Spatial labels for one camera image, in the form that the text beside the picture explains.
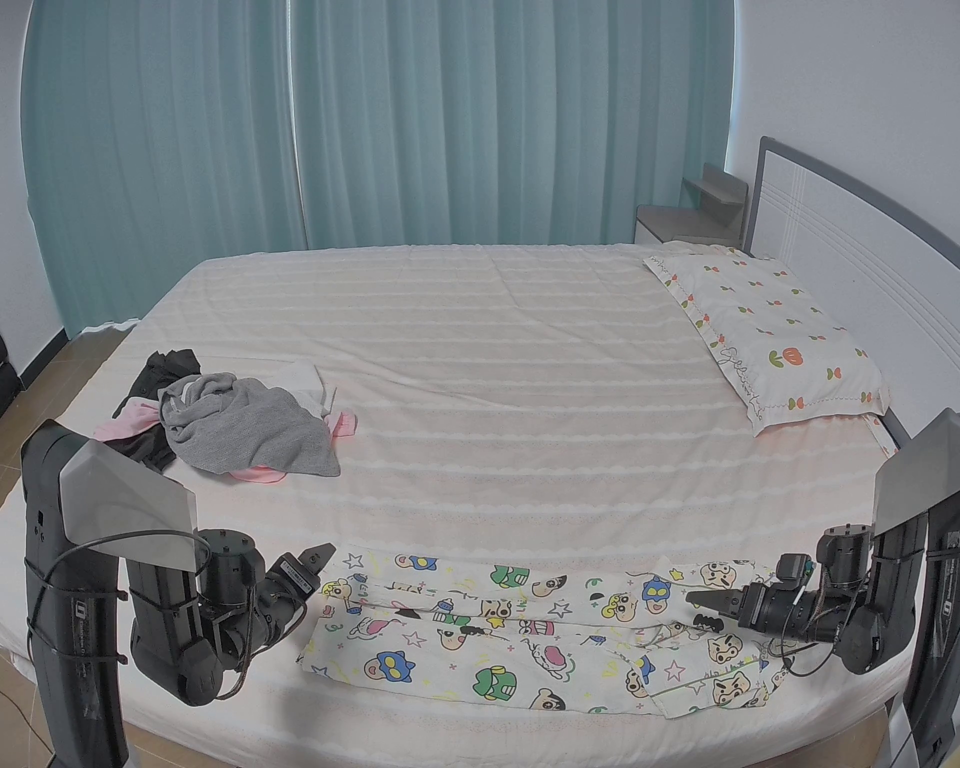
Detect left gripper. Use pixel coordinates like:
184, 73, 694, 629
228, 541, 336, 654

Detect grey garment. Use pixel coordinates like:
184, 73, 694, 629
159, 372, 342, 477

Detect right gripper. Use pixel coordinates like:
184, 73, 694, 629
686, 585, 807, 639

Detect grey bedside table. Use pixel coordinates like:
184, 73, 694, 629
635, 163, 753, 249

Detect pile of clothes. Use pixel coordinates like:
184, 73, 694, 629
93, 348, 360, 485

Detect black cable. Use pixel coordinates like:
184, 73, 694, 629
780, 637, 837, 676
33, 528, 211, 601

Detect bed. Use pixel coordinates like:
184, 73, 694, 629
0, 135, 960, 768

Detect blue-green curtain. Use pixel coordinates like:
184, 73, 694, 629
22, 0, 309, 339
288, 0, 736, 249

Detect white printed pillow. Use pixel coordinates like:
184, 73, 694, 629
643, 251, 892, 438

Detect white printed pyjama top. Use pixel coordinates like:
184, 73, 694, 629
296, 549, 789, 721

